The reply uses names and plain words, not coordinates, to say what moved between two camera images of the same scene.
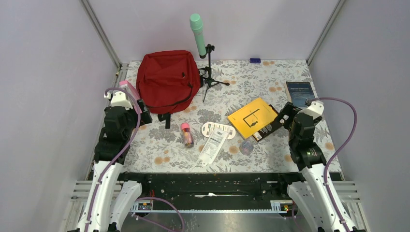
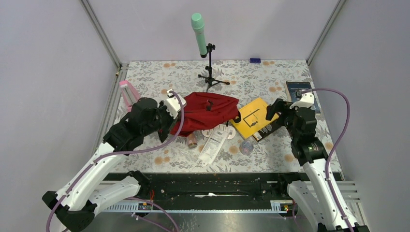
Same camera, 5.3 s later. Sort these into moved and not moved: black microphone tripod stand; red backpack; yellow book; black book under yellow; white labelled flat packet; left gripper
Moved: red backpack; left gripper
Not moved: yellow book; white labelled flat packet; black microphone tripod stand; black book under yellow
